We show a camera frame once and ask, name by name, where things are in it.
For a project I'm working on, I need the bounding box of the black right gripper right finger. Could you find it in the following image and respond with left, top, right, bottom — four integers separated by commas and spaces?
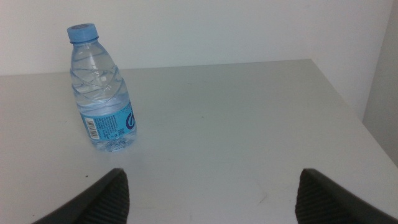
294, 168, 398, 224

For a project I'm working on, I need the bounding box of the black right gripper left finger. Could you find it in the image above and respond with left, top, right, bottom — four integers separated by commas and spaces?
30, 167, 130, 224

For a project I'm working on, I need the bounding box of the clear water bottle blue cap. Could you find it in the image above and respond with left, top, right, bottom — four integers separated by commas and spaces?
67, 22, 137, 153

